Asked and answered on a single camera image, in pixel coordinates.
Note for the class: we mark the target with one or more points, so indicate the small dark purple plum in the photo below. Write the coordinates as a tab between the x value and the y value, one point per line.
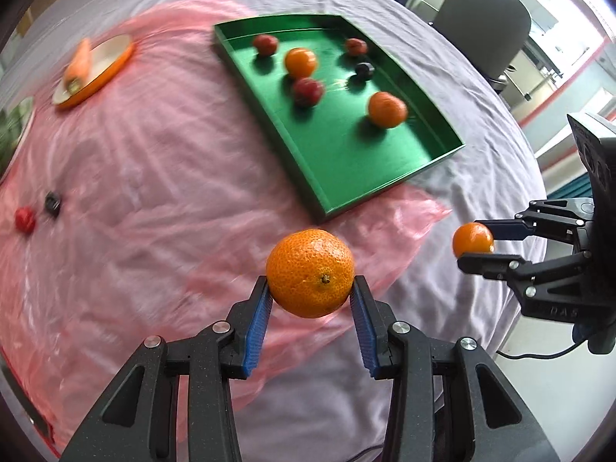
52	203
364	70

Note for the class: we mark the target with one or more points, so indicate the teal box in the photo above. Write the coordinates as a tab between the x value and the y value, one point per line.
570	187

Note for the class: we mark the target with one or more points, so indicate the green rectangular tray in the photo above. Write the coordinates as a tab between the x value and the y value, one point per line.
337	154

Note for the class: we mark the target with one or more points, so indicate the green leafy vegetable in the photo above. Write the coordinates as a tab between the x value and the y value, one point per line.
9	130

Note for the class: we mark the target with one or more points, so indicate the orange carrot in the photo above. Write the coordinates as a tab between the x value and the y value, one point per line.
78	65

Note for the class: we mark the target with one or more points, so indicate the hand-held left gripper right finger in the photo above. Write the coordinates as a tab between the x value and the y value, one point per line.
363	327

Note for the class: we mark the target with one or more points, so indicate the small orange kumquat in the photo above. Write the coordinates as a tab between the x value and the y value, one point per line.
471	239

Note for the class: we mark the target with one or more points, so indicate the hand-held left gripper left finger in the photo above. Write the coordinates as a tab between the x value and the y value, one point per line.
257	320

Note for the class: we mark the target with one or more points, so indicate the large orange mandarin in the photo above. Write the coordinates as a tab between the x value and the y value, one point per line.
308	269

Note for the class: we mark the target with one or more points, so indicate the grey chair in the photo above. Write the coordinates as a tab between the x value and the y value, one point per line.
481	19

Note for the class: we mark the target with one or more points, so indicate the red cherry tomato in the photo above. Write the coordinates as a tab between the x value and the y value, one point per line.
265	44
308	91
356	46
24	219

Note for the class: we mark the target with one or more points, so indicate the pink plastic sheet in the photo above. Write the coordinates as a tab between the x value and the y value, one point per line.
144	178

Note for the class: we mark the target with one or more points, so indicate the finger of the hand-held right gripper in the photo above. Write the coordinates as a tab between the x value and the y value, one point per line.
544	284
510	231

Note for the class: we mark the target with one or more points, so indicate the white round plate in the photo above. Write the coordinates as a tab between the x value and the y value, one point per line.
26	125

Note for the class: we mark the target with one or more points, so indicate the pink metal frame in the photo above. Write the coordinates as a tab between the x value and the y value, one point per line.
553	98

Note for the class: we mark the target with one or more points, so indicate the orange oval bowl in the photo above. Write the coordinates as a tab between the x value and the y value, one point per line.
108	62

